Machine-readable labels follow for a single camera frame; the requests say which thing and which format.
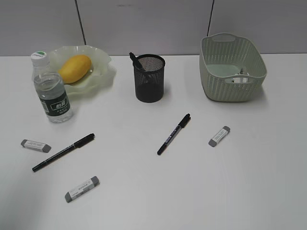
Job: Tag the grey white eraser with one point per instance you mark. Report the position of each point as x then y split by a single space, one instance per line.
219 136
81 189
37 146

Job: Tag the black marker pen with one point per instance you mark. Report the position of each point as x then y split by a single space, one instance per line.
78 144
139 66
177 129

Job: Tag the yellow mango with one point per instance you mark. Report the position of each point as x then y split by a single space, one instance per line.
75 68

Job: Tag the white waste paper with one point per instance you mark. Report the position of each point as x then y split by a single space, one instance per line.
243 71

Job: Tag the pale green woven plastic basket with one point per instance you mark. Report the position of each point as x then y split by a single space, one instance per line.
221 57

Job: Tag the black mesh pen holder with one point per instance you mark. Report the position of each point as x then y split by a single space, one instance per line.
149 84

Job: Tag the grey white eraser front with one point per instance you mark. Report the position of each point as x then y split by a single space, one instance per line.
81 189

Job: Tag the clear plastic water bottle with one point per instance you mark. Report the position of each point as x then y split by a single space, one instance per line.
50 89

